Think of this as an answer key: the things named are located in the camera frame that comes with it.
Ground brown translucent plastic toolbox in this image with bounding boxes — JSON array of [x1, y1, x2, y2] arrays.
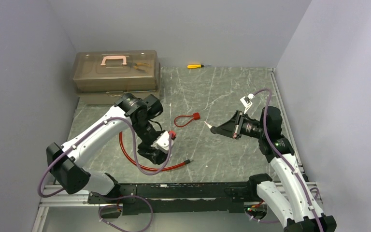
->
[[71, 50, 162, 105]]

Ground yellow handled screwdriver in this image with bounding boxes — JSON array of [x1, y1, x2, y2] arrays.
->
[[187, 64, 204, 69]]

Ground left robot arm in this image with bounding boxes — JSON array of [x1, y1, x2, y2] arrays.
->
[[45, 93, 176, 198]]

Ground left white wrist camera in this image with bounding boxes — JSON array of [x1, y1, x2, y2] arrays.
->
[[153, 131, 176, 154]]

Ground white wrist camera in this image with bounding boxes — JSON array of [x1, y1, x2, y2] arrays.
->
[[153, 131, 176, 154], [240, 93, 255, 114]]

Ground red cable lock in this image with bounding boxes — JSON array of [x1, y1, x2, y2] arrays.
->
[[119, 130, 195, 172]]

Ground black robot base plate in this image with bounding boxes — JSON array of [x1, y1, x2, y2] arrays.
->
[[87, 182, 261, 216]]

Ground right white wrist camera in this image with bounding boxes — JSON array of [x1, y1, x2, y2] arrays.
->
[[240, 93, 255, 114]]

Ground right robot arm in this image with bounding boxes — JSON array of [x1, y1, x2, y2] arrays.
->
[[209, 106, 337, 232]]

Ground yellow handled pliers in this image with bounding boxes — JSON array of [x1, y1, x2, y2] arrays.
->
[[131, 62, 152, 73]]

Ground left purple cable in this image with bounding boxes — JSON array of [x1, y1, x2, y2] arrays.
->
[[37, 116, 175, 232]]

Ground red cord with tag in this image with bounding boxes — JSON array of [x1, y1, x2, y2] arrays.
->
[[173, 113, 201, 128]]

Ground pink toolbox handle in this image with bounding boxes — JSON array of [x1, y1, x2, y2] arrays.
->
[[100, 55, 127, 66]]

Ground black head key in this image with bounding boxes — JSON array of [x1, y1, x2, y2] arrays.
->
[[204, 121, 212, 129]]

